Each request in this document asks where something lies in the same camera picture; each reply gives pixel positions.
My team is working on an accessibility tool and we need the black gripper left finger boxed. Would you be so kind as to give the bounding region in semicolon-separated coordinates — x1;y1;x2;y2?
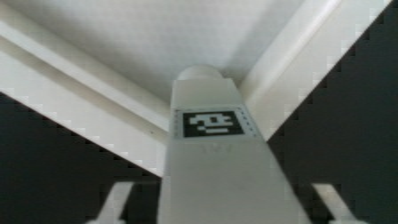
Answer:
85;181;158;224

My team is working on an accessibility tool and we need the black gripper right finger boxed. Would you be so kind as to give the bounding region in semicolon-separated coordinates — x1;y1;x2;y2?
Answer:
295;183;367;224

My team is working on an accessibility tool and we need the white desk leg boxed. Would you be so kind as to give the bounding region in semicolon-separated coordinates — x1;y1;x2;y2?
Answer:
156;65;311;224

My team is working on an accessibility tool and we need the white desk top tray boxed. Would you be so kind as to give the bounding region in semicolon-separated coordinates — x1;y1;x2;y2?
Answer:
0;0;342;128

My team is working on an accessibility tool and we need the white U-shaped fence frame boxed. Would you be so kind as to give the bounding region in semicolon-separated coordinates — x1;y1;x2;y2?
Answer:
0;0;394;174

